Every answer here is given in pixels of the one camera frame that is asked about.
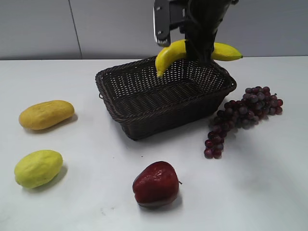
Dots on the orange-yellow mango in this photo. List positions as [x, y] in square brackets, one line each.
[45, 115]

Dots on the dark woven rectangular basket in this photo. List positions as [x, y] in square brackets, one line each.
[144, 104]

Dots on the red apple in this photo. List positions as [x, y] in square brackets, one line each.
[157, 185]

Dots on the purple grape bunch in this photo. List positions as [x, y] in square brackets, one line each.
[256, 103]

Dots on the yellow banana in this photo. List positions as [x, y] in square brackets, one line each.
[176, 51]

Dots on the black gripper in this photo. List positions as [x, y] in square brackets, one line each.
[197, 19]

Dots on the green-yellow mango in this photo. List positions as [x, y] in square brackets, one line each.
[38, 168]

